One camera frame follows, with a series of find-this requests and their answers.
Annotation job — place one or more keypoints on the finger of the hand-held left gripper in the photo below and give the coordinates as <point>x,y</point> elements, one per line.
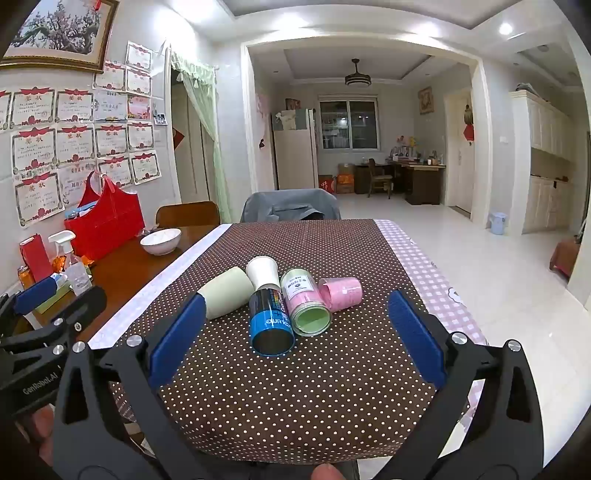
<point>81,304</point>
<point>36,293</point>

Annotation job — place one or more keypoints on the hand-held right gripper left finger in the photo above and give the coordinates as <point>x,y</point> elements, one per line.
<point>178,341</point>

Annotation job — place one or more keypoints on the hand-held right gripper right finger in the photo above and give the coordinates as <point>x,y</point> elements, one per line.
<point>413,330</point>

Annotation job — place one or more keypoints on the cream paper cup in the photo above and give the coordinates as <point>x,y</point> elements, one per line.
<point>224,293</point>

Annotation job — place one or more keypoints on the pink plastic cup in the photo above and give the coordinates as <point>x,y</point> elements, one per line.
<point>344,293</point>

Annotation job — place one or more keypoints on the white paper cup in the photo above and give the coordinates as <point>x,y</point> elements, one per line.
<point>263,272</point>

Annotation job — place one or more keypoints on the person's left hand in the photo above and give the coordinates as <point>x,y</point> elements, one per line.
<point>39,431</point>

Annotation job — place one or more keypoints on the person's right hand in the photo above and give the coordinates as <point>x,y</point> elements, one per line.
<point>326,471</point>

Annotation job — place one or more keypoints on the clear spray bottle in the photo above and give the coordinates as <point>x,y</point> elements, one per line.
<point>76,273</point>

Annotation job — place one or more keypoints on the red box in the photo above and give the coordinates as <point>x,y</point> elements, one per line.
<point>34,258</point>

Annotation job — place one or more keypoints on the brown polka-dot tablecloth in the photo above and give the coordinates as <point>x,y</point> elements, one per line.
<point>429,277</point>

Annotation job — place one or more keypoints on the red bag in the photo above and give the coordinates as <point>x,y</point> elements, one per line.
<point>108,224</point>

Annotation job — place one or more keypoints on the blue spray can, white cap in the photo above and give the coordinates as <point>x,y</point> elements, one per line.
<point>270,323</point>

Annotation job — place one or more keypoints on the white bowl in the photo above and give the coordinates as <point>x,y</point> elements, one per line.
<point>160,240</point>

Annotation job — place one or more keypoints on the brown dotted tablecloth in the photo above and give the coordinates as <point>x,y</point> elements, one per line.
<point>323,397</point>

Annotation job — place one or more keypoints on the pink jar, green lid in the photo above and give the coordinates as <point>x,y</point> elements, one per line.
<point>300,295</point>

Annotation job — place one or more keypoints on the light blue waste bin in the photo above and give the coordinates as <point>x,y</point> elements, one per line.
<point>497,224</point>

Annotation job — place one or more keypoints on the dark wooden desk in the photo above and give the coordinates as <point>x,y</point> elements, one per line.
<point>422,182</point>

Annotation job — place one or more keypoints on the wooden desk chair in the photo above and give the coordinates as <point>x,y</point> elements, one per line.
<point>379,177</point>

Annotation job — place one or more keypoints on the white door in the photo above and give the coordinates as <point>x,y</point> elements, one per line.
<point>457,175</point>

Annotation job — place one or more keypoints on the cardboard box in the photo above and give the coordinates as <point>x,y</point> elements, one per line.
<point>345,179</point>

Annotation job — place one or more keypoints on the brown stool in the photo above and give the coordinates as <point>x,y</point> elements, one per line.
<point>564,258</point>

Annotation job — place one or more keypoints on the grey covered chair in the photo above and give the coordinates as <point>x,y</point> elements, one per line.
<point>286,205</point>

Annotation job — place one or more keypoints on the red door decoration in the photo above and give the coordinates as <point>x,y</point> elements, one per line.
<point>468,129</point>

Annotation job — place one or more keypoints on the white refrigerator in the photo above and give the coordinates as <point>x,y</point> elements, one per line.
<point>293,152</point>

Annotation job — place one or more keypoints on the window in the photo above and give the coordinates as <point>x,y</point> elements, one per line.
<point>349,122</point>

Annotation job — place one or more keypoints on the white tall cabinet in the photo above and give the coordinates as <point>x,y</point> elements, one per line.
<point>540,138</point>

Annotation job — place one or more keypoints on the green door curtain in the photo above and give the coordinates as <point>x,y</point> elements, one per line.
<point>203,92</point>

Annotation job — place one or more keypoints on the ceiling fan light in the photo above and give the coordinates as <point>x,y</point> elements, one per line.
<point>357,79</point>

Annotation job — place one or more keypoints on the framed blossom painting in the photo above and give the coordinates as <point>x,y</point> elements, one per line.
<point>60,27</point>

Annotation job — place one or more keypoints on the group of wall certificates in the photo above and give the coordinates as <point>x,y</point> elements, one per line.
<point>74,138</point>

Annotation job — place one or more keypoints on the small framed wall picture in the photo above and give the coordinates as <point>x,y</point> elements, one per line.
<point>425,100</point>

